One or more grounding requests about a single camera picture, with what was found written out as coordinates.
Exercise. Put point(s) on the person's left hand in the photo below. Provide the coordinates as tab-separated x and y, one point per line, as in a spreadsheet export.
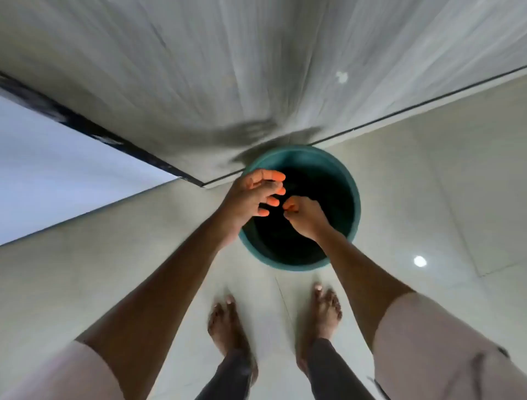
241	202

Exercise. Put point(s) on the person's right hand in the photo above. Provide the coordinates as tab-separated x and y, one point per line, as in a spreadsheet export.
306	216

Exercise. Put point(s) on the person's left forearm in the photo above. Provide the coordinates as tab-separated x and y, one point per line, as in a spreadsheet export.
160	305

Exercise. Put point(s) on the person's right forearm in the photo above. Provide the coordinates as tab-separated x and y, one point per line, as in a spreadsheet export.
362	284

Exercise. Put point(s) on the person's right foot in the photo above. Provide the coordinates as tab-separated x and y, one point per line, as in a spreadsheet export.
323	315

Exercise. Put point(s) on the person's foot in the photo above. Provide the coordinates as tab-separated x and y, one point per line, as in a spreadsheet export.
228	329
323	315

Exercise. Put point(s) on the person's left foot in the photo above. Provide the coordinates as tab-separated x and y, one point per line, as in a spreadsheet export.
228	329

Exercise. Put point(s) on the person's dark right trouser leg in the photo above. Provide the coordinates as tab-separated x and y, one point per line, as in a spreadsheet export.
333	375

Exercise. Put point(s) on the person's dark trouser leg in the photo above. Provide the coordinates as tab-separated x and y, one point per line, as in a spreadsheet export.
333	375
230	379

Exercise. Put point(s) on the person's dark left trouser leg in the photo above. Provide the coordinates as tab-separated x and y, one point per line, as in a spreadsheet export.
230	379

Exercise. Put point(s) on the light blue door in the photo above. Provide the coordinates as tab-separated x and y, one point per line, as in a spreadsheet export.
61	173

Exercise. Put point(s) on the person's white right sleeve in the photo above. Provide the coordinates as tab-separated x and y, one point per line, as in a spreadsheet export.
440	350

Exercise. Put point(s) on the person's white sleeve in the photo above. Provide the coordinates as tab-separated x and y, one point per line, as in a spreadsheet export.
61	375
440	350

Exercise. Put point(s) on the person's white left sleeve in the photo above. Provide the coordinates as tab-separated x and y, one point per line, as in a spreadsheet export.
61	375

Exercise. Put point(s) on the teal plastic bucket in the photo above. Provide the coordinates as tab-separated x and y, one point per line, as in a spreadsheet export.
341	193

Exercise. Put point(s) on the black door frame strip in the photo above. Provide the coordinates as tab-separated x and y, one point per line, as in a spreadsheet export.
90	128

